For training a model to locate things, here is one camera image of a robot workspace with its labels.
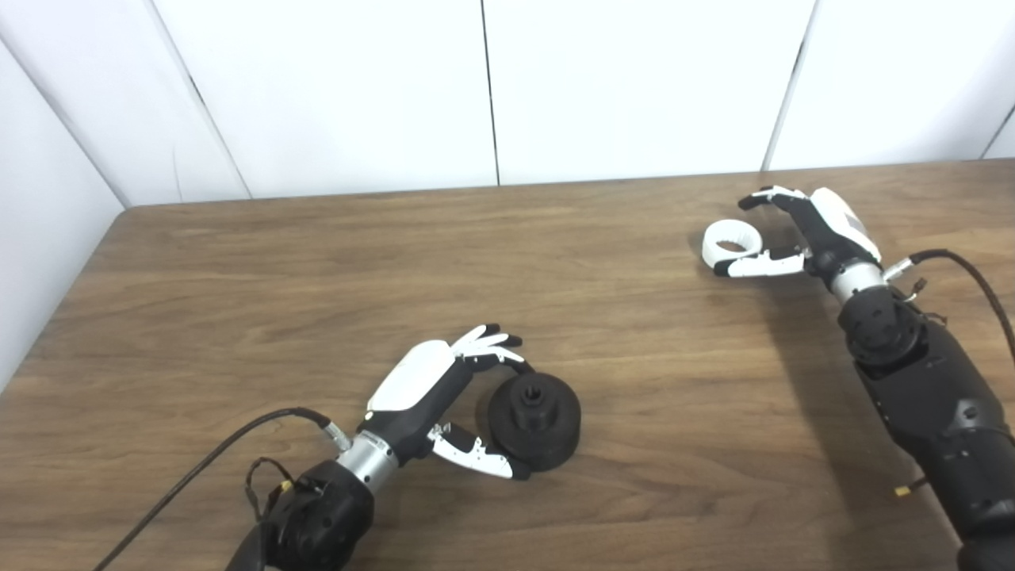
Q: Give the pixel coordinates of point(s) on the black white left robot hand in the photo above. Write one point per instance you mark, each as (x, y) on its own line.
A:
(416, 381)

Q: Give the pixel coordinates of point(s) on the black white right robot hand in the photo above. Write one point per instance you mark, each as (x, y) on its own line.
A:
(836, 226)

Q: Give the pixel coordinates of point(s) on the round black plastic part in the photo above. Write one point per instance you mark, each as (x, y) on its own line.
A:
(547, 432)

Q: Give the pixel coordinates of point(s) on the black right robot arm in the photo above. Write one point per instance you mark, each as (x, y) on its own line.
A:
(944, 404)

